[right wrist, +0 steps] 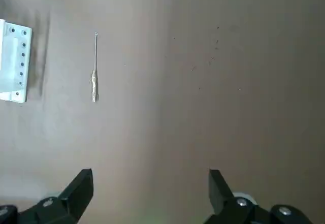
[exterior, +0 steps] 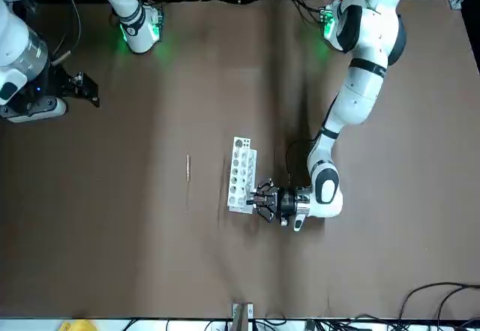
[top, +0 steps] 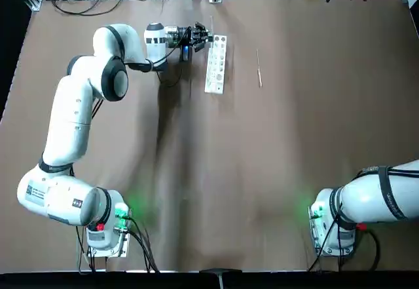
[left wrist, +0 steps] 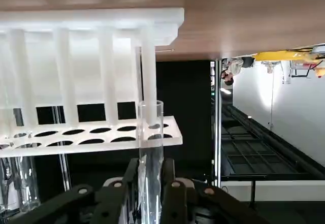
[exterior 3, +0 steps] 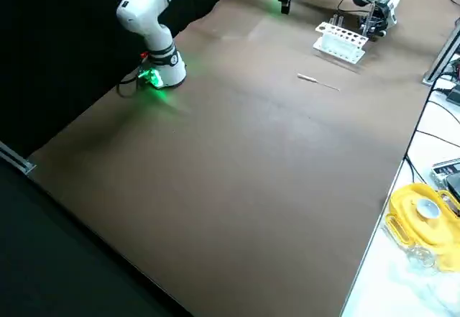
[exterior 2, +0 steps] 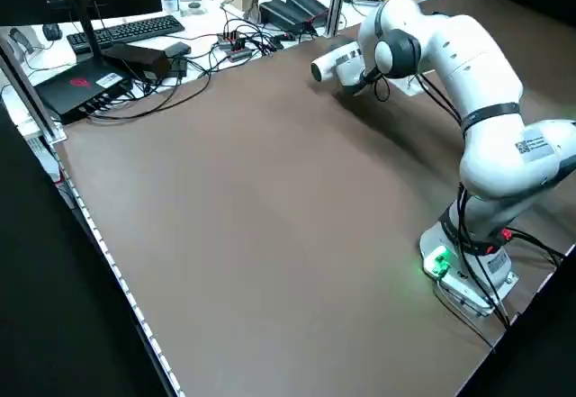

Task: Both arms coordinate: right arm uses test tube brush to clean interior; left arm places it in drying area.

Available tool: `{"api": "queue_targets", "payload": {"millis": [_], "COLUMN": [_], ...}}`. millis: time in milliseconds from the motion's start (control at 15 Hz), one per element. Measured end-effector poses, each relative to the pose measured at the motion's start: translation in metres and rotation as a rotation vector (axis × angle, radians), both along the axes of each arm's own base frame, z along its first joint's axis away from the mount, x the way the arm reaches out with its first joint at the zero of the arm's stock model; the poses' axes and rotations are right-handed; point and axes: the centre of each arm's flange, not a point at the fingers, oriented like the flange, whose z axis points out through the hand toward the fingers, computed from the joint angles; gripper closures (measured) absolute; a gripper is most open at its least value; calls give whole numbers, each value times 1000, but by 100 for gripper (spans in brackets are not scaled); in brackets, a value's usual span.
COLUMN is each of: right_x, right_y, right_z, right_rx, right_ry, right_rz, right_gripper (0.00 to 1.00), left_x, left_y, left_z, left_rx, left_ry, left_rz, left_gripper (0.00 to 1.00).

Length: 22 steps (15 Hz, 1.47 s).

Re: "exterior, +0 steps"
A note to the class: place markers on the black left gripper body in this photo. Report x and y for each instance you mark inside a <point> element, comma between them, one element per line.
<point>287,203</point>

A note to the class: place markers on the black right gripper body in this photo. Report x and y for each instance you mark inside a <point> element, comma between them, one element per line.
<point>50,83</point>

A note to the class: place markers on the clear test tube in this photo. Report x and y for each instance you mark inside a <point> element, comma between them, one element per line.
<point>249,200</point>

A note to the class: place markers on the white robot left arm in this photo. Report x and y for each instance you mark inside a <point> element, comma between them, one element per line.
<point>356,94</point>

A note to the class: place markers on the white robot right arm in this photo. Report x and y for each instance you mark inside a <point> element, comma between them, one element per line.
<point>15,38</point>

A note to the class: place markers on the white test tube rack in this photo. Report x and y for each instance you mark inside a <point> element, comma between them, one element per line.
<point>236,209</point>

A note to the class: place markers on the aluminium post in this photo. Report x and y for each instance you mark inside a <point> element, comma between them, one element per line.
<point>242,318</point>

